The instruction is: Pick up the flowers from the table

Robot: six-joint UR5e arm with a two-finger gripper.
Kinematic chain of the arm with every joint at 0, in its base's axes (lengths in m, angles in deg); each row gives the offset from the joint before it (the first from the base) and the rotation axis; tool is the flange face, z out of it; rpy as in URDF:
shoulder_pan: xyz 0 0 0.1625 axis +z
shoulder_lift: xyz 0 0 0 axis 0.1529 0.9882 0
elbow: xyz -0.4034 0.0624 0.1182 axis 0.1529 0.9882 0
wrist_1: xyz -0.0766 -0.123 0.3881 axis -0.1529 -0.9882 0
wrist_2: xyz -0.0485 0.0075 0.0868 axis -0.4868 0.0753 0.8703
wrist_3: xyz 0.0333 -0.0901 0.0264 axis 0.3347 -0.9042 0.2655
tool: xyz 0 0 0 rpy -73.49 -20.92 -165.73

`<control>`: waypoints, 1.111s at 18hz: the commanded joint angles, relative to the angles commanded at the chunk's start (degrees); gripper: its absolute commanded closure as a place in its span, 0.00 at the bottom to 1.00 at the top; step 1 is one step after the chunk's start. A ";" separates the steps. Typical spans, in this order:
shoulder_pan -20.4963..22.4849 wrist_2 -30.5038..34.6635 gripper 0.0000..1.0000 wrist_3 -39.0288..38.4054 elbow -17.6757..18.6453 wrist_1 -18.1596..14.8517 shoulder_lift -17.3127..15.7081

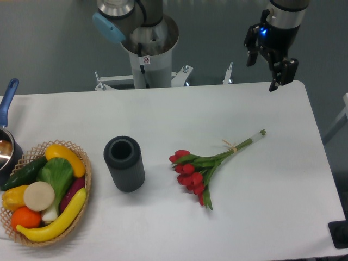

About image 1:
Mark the orange fruit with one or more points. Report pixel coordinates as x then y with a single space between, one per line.
25 217

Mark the green cucumber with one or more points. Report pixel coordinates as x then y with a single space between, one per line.
25 175

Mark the purple sweet potato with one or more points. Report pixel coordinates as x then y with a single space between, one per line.
75 186

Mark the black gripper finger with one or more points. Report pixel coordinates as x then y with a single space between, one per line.
250 43
283 73

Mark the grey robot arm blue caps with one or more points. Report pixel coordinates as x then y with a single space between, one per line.
149 36

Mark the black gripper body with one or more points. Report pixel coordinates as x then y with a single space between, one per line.
276 41

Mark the woven wicker basket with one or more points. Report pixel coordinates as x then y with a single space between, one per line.
33 154

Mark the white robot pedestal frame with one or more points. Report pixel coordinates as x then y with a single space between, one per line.
147 72

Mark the green bok choy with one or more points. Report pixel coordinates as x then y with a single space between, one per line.
57 172

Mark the white furniture piece at right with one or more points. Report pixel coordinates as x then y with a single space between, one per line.
337 124

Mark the saucepan with blue handle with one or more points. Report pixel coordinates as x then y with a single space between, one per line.
11 152

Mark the dark grey ribbed vase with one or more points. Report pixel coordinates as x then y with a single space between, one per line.
123 158

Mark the yellow squash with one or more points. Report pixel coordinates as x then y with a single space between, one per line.
60 151

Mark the yellow banana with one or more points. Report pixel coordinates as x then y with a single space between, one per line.
61 224

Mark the black device at table edge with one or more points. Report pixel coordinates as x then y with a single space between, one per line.
338 231

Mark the red tulip bouquet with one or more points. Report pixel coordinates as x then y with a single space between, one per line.
195 172

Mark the yellow bell pepper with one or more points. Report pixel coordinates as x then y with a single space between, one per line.
13 199

